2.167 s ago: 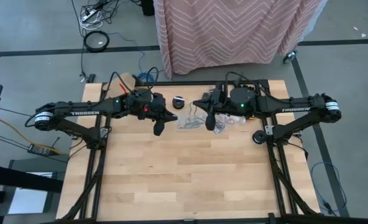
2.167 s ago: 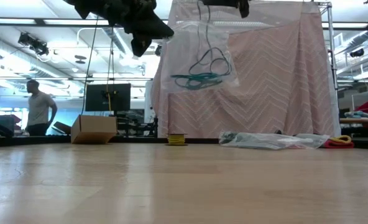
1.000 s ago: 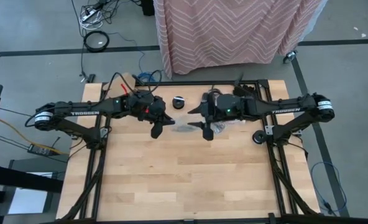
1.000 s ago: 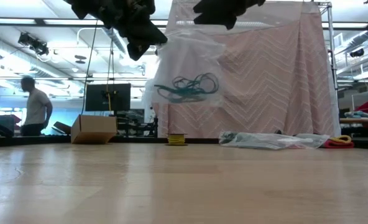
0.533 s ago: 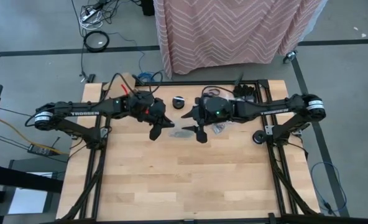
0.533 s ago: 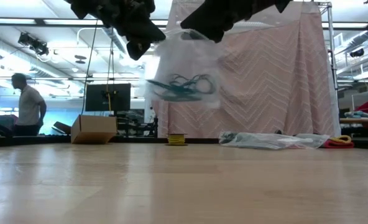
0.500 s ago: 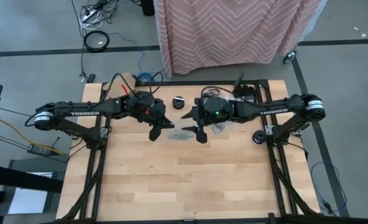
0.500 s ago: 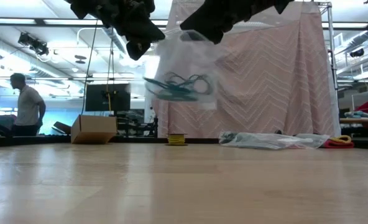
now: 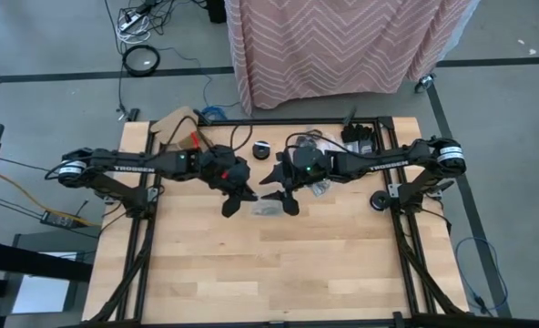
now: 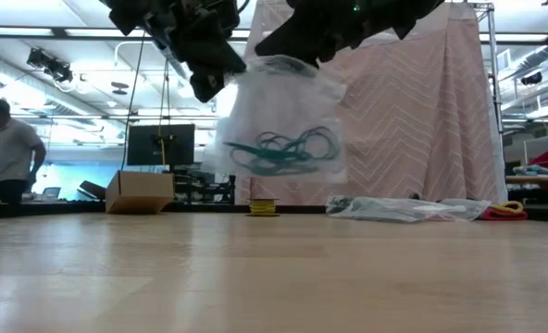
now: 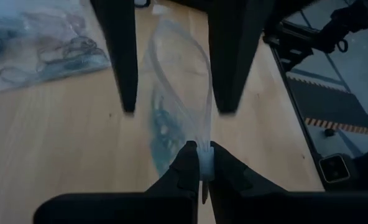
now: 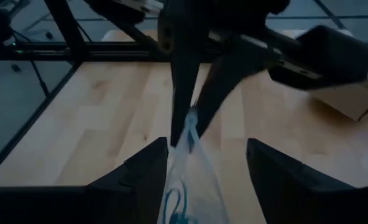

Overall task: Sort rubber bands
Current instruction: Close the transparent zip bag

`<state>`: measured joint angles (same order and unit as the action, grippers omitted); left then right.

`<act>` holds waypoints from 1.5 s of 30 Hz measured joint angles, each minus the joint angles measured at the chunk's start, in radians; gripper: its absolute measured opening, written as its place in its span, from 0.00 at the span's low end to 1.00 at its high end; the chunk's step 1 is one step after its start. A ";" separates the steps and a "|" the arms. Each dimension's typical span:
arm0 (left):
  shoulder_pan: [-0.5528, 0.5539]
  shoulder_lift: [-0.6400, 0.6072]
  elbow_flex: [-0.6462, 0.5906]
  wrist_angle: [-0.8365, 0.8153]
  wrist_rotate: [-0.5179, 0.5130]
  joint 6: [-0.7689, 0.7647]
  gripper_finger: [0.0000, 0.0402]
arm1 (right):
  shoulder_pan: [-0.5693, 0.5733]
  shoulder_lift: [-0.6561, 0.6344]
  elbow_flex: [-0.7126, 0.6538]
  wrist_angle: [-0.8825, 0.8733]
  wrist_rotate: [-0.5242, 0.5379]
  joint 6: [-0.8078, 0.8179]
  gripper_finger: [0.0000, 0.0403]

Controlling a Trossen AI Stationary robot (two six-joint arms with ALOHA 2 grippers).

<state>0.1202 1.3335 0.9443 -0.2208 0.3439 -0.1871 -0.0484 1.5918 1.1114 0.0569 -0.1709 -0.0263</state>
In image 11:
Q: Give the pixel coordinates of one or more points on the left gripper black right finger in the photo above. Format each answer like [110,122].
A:
[230,174]

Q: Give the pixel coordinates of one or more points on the pile of thin brown rubber bands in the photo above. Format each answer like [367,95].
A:
[75,49]

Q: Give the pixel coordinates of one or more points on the black pad with white outline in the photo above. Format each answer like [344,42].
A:
[334,168]

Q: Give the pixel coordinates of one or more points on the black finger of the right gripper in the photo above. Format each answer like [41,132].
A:
[122,56]
[233,56]

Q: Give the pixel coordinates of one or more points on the stack of clear zipper bags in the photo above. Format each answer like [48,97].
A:
[177,62]

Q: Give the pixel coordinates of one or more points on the pile of teal rubber bands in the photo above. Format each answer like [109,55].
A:
[165,130]

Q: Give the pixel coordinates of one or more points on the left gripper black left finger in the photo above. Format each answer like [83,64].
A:
[184,174]

